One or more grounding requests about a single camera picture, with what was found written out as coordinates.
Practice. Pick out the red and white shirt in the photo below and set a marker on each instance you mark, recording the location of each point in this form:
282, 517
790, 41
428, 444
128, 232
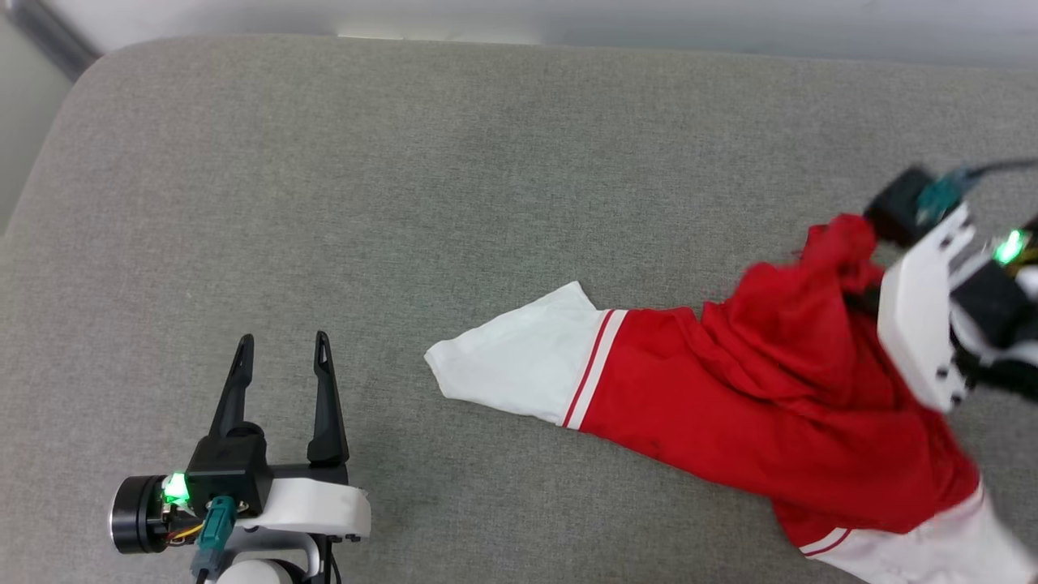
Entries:
730, 389

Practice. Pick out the teal left camera connector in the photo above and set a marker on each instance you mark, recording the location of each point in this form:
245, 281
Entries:
215, 527

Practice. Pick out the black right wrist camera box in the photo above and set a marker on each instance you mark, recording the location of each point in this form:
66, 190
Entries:
896, 207

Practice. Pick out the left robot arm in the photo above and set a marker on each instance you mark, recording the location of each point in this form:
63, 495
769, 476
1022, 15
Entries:
259, 572

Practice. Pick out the teal right camera connector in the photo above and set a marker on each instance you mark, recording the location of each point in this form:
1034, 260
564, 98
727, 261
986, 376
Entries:
941, 196

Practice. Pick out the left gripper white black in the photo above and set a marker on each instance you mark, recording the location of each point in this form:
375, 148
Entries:
308, 507

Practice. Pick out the dark grey baseboard strip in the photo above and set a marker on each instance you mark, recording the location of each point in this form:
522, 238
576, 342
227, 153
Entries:
49, 32

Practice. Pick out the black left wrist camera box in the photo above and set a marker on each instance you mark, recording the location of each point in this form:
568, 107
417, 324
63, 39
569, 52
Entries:
231, 466

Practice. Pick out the teal camera connector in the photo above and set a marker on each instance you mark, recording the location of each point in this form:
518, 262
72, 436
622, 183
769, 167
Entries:
215, 527
941, 196

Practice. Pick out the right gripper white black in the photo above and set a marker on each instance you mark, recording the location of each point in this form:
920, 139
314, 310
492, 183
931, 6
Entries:
916, 316

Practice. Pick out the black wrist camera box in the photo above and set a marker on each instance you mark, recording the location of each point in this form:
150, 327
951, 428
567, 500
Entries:
896, 207
231, 466

